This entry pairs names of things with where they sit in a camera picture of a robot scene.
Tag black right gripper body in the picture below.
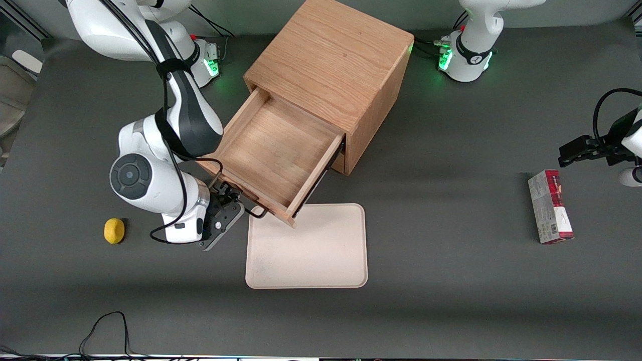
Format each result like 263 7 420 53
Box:
199 192 246 252

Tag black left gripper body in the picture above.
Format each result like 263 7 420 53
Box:
588 110 641 167

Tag black metal drawer handle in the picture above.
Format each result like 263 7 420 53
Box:
208 170 269 220

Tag red and grey carton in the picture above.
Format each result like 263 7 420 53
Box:
527 169 575 245

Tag beige rectangular tray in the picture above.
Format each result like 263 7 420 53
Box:
245 203 369 290

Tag yellow lemon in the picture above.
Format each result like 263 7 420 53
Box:
103 218 126 245

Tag wooden oak cabinet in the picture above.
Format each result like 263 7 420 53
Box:
243 0 415 176

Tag grey beige chair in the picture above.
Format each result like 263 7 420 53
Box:
0 49 44 142

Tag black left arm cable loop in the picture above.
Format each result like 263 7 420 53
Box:
592 88 642 147

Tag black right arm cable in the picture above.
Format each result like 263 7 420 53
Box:
100 0 224 245

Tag black cable on table edge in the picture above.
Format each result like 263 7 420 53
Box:
0 311 151 361

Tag black right base cables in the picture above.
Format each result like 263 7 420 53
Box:
190 4 237 65

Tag black base cables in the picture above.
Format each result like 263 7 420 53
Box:
190 4 237 65
413 10 470 60

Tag black left base cables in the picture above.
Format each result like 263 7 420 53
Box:
413 10 470 60

